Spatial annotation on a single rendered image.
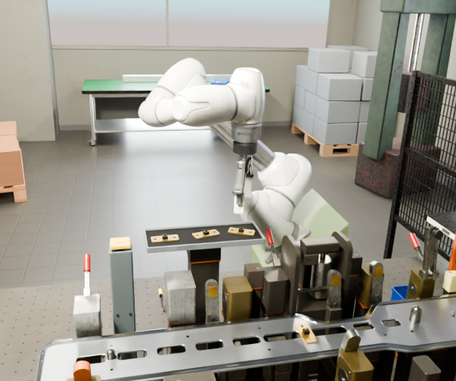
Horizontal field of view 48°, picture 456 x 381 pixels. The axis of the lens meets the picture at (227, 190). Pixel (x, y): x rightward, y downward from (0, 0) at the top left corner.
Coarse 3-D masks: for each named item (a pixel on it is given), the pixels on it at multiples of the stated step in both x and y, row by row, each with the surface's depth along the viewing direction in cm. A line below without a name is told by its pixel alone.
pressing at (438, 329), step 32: (256, 320) 146; (288, 320) 147; (352, 320) 147; (384, 320) 148; (448, 320) 149; (64, 352) 131; (96, 352) 131; (192, 352) 132; (224, 352) 133; (256, 352) 133; (288, 352) 133; (320, 352) 134; (416, 352) 137
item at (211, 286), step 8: (208, 280) 146; (208, 288) 145; (216, 288) 145; (208, 296) 145; (216, 296) 145; (208, 304) 145; (216, 304) 146; (208, 312) 146; (216, 312) 146; (208, 320) 146; (216, 320) 147
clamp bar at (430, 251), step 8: (432, 232) 158; (440, 232) 155; (424, 240) 160; (432, 240) 159; (424, 248) 160; (432, 248) 160; (424, 256) 160; (432, 256) 161; (424, 264) 161; (432, 264) 161; (432, 272) 162
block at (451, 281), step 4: (448, 272) 162; (452, 272) 162; (448, 276) 162; (452, 276) 160; (444, 280) 164; (448, 280) 162; (452, 280) 161; (444, 284) 164; (448, 284) 162; (452, 284) 161; (444, 288) 164; (448, 288) 162; (452, 288) 162; (444, 292) 165; (448, 292) 162; (452, 292) 163
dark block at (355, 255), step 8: (352, 256) 159; (360, 256) 159; (352, 264) 159; (360, 264) 159; (352, 272) 160; (360, 272) 161; (352, 280) 162; (352, 288) 163; (352, 296) 164; (352, 304) 165; (344, 312) 165; (352, 312) 166; (336, 360) 172
